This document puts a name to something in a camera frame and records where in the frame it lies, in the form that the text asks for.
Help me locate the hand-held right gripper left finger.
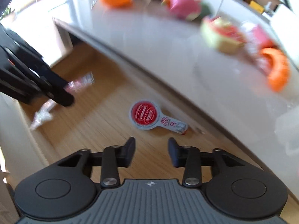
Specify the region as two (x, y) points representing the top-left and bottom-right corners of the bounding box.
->
(57, 137), (136, 188)

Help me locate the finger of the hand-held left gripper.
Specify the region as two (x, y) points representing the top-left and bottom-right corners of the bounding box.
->
(14, 83), (75, 107)
(35, 59), (70, 89)

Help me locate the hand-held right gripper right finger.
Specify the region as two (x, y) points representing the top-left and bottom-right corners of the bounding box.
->
(168, 138), (243, 188)

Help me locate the silver green candy wrapper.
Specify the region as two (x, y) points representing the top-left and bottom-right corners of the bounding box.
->
(29, 99), (57, 131)

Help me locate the round red paddle toy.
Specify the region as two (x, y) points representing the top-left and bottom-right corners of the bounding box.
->
(129, 100), (189, 135)

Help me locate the yellow pink cake toy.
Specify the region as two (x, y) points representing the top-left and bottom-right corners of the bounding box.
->
(201, 16), (245, 54)

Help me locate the orange plastic cup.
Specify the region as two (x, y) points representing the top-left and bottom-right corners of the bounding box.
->
(259, 47), (291, 93)

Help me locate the pink snack box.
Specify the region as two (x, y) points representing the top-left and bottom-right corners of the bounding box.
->
(243, 23), (276, 75)

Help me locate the yellow box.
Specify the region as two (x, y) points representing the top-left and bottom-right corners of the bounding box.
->
(249, 0), (264, 13)

